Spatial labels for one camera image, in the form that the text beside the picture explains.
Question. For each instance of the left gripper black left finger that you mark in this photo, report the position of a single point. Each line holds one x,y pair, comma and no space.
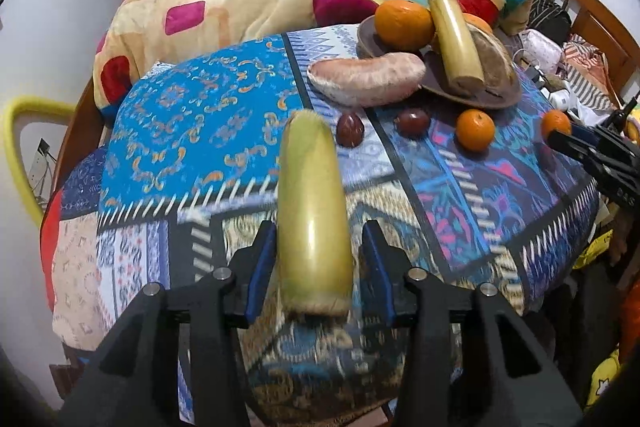
132,378

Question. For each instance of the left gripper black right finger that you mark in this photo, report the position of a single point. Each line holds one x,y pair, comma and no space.
471,360

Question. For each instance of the small mandarin orange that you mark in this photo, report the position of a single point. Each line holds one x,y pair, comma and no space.
475,130
554,120

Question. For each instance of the yellow foam tube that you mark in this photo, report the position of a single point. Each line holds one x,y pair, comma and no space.
16,109

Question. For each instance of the wooden bed headboard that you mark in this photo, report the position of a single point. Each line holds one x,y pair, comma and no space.
592,20

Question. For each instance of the dark red plum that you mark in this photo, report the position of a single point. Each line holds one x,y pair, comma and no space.
412,123
349,131

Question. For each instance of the blue patterned bed cloth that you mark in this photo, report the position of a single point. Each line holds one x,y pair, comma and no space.
202,152

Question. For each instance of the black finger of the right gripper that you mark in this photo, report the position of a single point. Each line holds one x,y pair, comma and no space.
594,161
590,134

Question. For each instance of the large orange on plate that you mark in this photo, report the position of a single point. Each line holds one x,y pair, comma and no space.
404,25
478,22

